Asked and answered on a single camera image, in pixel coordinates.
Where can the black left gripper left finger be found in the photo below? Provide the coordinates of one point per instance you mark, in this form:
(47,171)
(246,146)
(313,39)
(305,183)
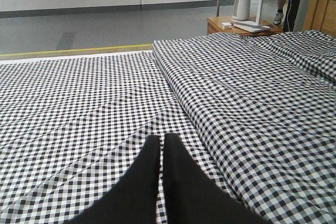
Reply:
(133,198)

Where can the white cylindrical speaker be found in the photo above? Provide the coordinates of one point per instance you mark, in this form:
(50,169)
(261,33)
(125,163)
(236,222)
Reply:
(241,10)

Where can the checkered bed sheet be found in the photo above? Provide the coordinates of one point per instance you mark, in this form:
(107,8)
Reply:
(70,128)

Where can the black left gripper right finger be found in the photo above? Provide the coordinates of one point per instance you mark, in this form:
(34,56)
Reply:
(191,197)

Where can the small white charger box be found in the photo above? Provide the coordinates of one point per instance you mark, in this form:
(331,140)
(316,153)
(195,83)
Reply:
(225,25)

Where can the checkered folded quilt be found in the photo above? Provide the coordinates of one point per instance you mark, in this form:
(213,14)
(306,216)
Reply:
(264,107)

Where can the wooden headboard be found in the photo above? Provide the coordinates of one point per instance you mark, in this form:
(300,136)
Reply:
(321,16)

